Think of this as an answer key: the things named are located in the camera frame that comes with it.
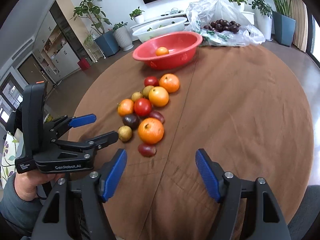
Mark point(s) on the grey sleeved left forearm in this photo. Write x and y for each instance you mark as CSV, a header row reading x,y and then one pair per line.
x,y
18,217

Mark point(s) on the right plant in white pot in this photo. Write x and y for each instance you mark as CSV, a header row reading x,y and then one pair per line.
x,y
263,17

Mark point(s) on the yellow orange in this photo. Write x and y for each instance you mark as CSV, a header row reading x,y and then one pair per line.
x,y
158,96

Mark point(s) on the red tomato top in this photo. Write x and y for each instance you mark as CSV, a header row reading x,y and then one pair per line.
x,y
151,81

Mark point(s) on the brownish longan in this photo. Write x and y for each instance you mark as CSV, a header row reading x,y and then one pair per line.
x,y
146,91
125,133
136,96

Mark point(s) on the red grape tomato front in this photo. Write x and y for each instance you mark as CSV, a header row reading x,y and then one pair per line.
x,y
147,150

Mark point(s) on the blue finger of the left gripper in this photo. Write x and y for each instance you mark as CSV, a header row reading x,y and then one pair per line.
x,y
82,120

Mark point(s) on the wooden storage shelf cabinet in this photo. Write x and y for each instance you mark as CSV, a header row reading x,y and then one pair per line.
x,y
59,43

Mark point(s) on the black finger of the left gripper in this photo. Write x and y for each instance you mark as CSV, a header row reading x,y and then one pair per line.
x,y
104,140

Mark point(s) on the small right plant on cabinet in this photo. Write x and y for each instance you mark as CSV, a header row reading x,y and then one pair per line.
x,y
239,4

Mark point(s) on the white TV cabinet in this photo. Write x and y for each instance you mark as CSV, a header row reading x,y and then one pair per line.
x,y
247,14

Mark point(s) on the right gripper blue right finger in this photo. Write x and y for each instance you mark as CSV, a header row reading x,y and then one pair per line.
x,y
211,174

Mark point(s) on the plant in white ribbed pot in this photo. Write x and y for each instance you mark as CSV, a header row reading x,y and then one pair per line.
x,y
122,36

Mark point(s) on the white basin with greens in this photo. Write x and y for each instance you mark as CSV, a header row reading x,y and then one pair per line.
x,y
144,36

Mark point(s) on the large front orange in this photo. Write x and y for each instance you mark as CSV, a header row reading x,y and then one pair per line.
x,y
151,131

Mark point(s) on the tall plant in blue pot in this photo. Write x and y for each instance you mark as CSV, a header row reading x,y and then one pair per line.
x,y
90,10

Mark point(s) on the pile of dark plums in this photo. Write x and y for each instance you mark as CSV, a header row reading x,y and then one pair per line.
x,y
223,25

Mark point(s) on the dark purple plum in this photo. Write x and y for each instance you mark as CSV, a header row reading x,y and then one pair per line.
x,y
131,120

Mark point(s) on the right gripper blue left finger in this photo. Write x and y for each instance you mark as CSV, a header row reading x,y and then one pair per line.
x,y
110,175

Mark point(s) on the brown tablecloth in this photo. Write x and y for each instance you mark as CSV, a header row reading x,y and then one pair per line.
x,y
247,109

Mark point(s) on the clear plastic bag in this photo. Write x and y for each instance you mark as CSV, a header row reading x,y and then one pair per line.
x,y
203,12

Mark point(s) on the red waste bin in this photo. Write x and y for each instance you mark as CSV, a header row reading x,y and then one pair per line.
x,y
84,64

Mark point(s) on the small orange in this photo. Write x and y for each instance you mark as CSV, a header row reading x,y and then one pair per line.
x,y
161,51
125,107

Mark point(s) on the red plastic basin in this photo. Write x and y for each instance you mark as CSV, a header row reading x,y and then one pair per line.
x,y
182,46

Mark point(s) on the person's left hand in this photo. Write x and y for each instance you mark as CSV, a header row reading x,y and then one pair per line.
x,y
26,184

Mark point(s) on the large right plant blue pot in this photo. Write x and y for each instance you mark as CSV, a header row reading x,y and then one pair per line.
x,y
284,24

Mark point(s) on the small plant on cabinet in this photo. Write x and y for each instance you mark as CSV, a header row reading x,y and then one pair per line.
x,y
239,4
137,15

